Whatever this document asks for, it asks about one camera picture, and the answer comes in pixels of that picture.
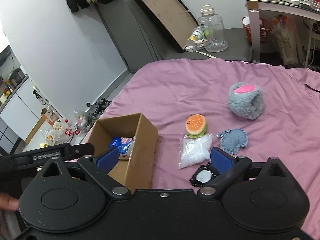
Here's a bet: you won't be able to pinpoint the person left hand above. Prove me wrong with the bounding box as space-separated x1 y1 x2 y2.
0 192 19 211

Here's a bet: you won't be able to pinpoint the white plastic shopping bag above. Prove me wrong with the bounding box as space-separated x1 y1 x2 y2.
41 119 74 146

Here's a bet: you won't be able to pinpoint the red bucket under desk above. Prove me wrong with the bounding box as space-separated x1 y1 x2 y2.
241 16 272 45

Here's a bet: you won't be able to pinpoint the blue tissue pack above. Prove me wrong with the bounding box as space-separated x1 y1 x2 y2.
108 137 135 157

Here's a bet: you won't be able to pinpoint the yellow white bottle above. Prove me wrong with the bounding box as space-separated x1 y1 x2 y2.
185 27 204 46

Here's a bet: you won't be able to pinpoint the grey sneakers pair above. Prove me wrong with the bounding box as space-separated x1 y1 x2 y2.
89 98 112 120

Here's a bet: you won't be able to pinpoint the purple bed sheet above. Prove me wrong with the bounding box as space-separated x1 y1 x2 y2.
104 59 319 239

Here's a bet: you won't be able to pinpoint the orange burger plush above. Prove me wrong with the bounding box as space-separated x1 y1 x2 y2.
185 114 207 138

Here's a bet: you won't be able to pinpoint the white desk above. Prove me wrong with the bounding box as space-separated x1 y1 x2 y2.
243 0 319 63

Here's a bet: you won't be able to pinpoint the large clear plastic jar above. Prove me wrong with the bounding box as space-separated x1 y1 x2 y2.
197 4 228 53

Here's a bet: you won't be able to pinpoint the clear bag white beads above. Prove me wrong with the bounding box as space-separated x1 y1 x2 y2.
177 133 214 169

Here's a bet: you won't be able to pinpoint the white charger block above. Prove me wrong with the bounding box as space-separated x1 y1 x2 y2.
185 46 196 53

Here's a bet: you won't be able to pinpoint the beige tote bag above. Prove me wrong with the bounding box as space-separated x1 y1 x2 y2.
271 15 304 65

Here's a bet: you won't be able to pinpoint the grey pink plush toy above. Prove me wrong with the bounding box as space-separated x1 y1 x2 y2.
227 82 264 120

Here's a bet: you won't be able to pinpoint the brown cardboard box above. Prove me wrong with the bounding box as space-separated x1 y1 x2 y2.
83 113 158 191

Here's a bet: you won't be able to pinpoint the grey door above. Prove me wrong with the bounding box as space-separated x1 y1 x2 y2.
94 0 160 74

